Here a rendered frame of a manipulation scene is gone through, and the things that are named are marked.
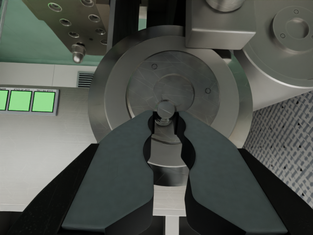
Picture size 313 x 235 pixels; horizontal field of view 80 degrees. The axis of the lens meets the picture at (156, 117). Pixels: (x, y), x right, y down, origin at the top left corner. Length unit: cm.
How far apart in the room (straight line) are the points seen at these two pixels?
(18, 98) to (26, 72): 301
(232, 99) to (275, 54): 7
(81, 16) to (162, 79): 34
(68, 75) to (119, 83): 313
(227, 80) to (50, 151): 47
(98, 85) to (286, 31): 18
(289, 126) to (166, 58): 22
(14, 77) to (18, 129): 310
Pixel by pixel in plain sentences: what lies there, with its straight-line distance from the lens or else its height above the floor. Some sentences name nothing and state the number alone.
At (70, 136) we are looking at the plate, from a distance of 53.
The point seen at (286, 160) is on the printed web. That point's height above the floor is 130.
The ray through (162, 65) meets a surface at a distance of 16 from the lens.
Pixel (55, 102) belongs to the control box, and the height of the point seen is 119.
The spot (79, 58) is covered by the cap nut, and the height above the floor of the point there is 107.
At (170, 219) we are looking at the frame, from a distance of 53.
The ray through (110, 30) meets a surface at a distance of 21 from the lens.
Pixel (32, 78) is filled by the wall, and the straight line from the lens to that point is 353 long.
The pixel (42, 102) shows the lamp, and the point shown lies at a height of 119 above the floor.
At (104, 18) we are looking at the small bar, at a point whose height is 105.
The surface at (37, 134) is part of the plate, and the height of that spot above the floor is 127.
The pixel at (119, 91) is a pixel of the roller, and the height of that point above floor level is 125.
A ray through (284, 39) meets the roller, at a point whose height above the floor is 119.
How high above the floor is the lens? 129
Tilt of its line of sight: 9 degrees down
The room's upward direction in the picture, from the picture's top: 178 degrees counter-clockwise
